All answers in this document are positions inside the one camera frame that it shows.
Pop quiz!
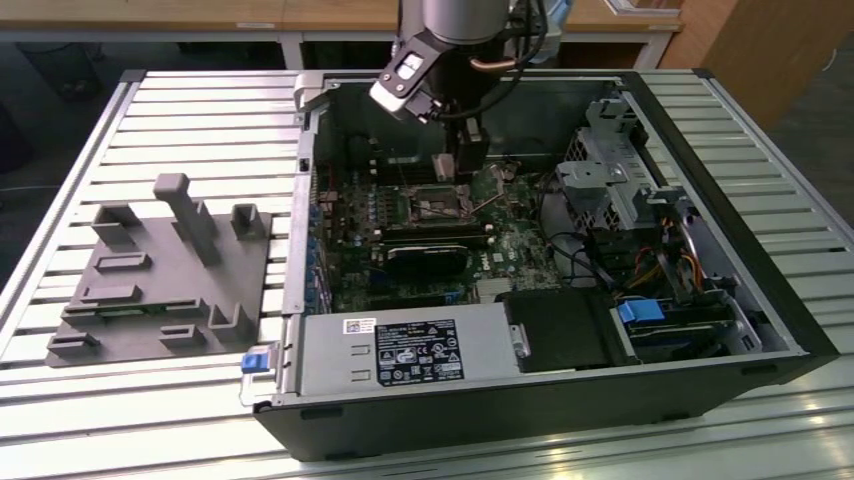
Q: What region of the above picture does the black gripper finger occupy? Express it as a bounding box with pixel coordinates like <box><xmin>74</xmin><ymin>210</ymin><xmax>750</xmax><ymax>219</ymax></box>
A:
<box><xmin>457</xmin><ymin>130</ymin><xmax>493</xmax><ymax>176</ymax></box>

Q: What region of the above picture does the grey power supply unit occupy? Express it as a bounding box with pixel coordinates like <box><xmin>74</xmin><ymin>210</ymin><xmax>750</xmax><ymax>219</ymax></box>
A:
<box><xmin>291</xmin><ymin>301</ymin><xmax>523</xmax><ymax>402</ymax></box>

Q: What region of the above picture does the black open PC case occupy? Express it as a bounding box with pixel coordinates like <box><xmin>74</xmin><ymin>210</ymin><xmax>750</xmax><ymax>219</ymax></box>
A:
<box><xmin>250</xmin><ymin>68</ymin><xmax>842</xmax><ymax>464</ymax></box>

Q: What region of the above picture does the blue disk carrier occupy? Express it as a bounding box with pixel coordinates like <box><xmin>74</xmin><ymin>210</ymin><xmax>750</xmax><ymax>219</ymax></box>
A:
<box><xmin>617</xmin><ymin>297</ymin><xmax>669</xmax><ymax>327</ymax></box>

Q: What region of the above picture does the black graphics card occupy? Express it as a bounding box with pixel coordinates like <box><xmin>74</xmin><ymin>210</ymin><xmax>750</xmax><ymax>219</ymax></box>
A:
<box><xmin>382</xmin><ymin>241</ymin><xmax>470</xmax><ymax>282</ymax></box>

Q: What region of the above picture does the grey plastic bay clip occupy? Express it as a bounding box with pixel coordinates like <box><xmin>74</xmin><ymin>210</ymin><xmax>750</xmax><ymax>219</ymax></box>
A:
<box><xmin>645</xmin><ymin>186</ymin><xmax>693</xmax><ymax>214</ymax></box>

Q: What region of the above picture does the green motherboard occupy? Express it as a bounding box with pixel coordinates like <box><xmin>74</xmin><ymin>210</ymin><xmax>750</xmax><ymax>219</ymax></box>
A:
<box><xmin>310</xmin><ymin>158</ymin><xmax>577</xmax><ymax>314</ymax></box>

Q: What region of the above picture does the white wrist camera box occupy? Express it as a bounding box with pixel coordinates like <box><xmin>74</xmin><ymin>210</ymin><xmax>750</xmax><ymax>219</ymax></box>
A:
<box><xmin>369</xmin><ymin>37</ymin><xmax>447</xmax><ymax>125</ymax></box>

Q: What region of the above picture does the black waste bin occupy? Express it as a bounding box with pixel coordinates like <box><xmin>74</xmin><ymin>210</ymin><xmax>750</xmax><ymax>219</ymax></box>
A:
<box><xmin>16</xmin><ymin>42</ymin><xmax>107</xmax><ymax>100</ymax></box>

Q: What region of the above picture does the coloured power wire bundle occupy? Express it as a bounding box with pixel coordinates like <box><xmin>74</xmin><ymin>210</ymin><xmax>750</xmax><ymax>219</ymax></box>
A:
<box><xmin>633</xmin><ymin>247</ymin><xmax>708</xmax><ymax>297</ymax></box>

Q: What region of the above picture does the grey parts rack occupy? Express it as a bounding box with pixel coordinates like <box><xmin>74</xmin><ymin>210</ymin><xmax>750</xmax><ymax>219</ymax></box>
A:
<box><xmin>43</xmin><ymin>172</ymin><xmax>277</xmax><ymax>369</ymax></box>

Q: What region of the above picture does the black RAM slot bank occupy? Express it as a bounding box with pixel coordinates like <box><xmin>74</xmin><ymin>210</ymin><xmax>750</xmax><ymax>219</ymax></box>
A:
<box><xmin>378</xmin><ymin>155</ymin><xmax>442</xmax><ymax>184</ymax></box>

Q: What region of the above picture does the silver metal disk bay cage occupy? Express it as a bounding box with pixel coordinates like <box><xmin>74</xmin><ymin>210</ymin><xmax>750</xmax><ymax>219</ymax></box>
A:
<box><xmin>553</xmin><ymin>97</ymin><xmax>670</xmax><ymax>232</ymax></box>

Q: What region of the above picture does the black power supply label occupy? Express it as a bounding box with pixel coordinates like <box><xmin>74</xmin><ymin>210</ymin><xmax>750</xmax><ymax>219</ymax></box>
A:
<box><xmin>374</xmin><ymin>319</ymin><xmax>465</xmax><ymax>388</ymax></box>

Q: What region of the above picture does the black RAM stick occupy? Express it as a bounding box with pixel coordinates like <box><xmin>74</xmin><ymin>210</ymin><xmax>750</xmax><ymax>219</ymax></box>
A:
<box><xmin>382</xmin><ymin>233</ymin><xmax>489</xmax><ymax>247</ymax></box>
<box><xmin>382</xmin><ymin>225</ymin><xmax>486</xmax><ymax>238</ymax></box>

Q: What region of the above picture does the small silver heatsink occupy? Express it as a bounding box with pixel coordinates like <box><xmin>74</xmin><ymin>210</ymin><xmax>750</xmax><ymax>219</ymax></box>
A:
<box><xmin>475</xmin><ymin>278</ymin><xmax>514</xmax><ymax>302</ymax></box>

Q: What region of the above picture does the black plastic air shroud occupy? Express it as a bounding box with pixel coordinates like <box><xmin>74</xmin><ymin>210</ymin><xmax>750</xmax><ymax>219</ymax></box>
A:
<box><xmin>499</xmin><ymin>288</ymin><xmax>630</xmax><ymax>374</ymax></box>

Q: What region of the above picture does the brown wooden cabinet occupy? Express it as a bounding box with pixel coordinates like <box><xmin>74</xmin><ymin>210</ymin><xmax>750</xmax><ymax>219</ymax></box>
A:
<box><xmin>658</xmin><ymin>0</ymin><xmax>854</xmax><ymax>129</ymax></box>

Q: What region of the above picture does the black CPU socket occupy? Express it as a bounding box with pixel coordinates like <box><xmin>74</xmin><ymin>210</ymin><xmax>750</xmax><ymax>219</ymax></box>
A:
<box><xmin>398</xmin><ymin>183</ymin><xmax>479</xmax><ymax>226</ymax></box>

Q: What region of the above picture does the black wire bundle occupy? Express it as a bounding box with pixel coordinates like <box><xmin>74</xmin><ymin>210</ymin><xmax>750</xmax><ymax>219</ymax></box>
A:
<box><xmin>545</xmin><ymin>230</ymin><xmax>619</xmax><ymax>292</ymax></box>

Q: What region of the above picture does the black camera cable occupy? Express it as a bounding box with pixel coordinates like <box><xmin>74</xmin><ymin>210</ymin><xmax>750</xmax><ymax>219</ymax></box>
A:
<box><xmin>439</xmin><ymin>0</ymin><xmax>555</xmax><ymax>122</ymax></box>

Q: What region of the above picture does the wooden desk white frame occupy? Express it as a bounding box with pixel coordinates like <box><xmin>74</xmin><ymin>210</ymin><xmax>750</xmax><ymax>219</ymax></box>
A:
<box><xmin>0</xmin><ymin>0</ymin><xmax>684</xmax><ymax>70</ymax></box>

